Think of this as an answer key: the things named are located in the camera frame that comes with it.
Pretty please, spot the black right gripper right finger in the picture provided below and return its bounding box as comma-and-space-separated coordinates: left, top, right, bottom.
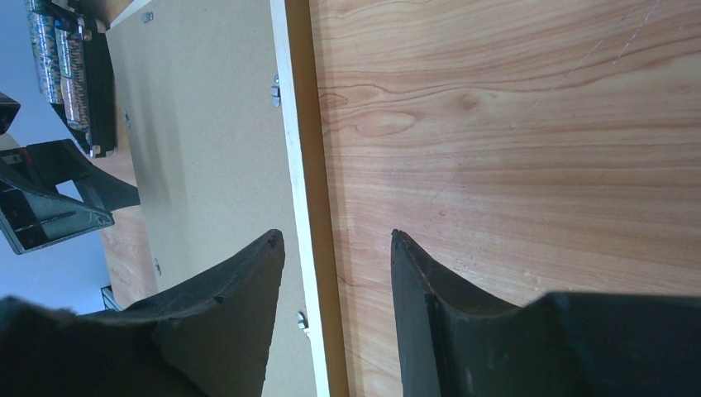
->
391, 230, 700, 396

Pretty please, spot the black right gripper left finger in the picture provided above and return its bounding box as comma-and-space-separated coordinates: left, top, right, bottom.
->
1, 229, 285, 396

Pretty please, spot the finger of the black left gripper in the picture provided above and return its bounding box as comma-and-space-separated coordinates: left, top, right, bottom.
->
1, 172, 114, 255
25, 139, 141, 212

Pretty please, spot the brown cardboard backing board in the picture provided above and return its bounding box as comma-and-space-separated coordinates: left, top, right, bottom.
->
107, 1, 317, 396

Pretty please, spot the light wooden picture frame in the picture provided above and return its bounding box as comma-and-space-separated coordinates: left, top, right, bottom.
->
270, 1, 350, 396

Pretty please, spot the black poker chip case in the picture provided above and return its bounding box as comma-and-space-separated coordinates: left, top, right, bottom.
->
24, 0, 117, 158

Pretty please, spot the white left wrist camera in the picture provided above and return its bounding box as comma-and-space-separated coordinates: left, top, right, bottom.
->
0, 93, 21, 135

